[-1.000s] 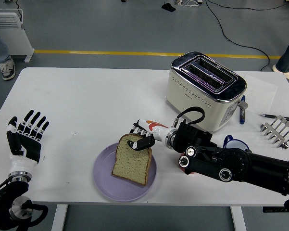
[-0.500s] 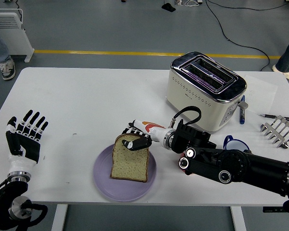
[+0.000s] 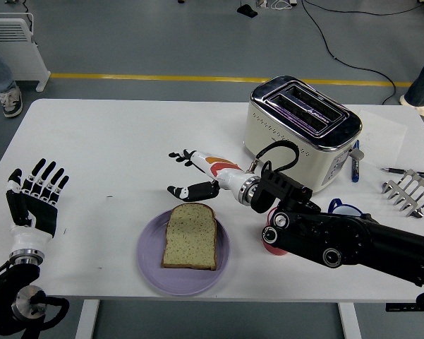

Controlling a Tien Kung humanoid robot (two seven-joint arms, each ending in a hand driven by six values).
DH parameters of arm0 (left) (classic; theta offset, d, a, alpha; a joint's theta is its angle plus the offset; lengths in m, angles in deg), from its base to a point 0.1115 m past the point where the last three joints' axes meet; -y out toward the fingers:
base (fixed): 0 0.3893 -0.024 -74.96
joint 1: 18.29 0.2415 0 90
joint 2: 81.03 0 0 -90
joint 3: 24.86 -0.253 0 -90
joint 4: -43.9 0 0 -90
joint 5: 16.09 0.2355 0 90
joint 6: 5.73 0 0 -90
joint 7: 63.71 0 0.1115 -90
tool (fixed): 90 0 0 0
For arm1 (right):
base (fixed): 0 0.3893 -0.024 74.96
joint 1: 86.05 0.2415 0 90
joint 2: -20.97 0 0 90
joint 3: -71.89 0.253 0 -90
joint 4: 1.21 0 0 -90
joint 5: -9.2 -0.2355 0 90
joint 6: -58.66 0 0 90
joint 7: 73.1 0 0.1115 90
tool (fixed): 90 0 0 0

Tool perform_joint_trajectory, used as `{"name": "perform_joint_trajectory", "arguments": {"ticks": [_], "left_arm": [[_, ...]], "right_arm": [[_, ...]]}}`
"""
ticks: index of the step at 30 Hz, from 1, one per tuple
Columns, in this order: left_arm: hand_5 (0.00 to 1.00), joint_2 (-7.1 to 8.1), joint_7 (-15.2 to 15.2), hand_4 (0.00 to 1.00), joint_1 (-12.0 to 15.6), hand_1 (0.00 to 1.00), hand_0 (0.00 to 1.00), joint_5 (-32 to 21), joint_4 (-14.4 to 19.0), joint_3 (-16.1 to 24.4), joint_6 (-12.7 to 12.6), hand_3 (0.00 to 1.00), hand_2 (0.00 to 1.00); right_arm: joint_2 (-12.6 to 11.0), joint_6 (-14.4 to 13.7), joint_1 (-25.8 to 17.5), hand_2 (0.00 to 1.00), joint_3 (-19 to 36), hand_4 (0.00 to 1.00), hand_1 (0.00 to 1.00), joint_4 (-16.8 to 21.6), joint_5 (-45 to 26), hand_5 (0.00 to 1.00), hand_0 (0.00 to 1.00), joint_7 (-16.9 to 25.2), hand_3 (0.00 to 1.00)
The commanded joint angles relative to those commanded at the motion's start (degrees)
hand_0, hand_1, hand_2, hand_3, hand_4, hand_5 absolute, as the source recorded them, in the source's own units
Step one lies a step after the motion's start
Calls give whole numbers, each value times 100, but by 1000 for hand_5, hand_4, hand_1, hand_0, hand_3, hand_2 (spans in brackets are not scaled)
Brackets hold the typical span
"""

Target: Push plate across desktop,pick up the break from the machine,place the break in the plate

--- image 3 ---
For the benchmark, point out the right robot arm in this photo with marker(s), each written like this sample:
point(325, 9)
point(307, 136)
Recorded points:
point(338, 236)

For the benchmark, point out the black pen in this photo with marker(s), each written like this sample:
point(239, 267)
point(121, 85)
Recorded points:
point(395, 170)

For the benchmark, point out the yellow floor tape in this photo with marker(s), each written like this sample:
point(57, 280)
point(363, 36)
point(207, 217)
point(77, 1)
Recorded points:
point(162, 76)

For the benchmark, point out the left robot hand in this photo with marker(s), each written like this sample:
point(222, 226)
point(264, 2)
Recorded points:
point(26, 240)

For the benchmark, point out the black table control panel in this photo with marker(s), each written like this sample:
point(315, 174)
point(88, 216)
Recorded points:
point(402, 307)

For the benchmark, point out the purple round plate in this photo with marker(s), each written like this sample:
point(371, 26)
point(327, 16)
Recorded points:
point(151, 272)

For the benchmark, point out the white panel heater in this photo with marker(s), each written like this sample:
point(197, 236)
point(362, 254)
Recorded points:
point(24, 63)

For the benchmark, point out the blue mug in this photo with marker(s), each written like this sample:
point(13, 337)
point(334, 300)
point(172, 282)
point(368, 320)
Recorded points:
point(351, 209)

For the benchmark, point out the black floor stand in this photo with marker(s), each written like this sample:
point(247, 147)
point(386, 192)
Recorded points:
point(247, 10)

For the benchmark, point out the white table leg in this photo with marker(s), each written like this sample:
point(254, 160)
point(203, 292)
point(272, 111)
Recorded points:
point(86, 321)
point(349, 323)

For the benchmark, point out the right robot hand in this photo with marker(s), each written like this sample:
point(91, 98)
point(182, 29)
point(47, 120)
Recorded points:
point(225, 174)

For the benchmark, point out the white paper sheet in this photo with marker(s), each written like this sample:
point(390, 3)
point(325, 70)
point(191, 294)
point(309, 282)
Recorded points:
point(384, 137)

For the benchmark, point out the metal toast rack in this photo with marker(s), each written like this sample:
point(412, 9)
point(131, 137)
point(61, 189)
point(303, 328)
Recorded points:
point(388, 186)

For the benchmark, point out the person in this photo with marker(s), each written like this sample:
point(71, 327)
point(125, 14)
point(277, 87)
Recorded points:
point(423, 84)
point(0, 74)

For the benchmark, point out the red mug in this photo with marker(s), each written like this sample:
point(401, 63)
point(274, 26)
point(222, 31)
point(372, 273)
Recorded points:
point(275, 251)

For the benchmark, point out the cream and chrome toaster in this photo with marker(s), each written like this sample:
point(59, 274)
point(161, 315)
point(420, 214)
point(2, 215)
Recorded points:
point(261, 130)

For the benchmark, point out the blue marker pen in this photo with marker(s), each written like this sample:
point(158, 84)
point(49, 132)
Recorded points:
point(355, 173)

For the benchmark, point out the brown bread slice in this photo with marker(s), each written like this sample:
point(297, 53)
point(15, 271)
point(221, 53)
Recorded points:
point(190, 236)

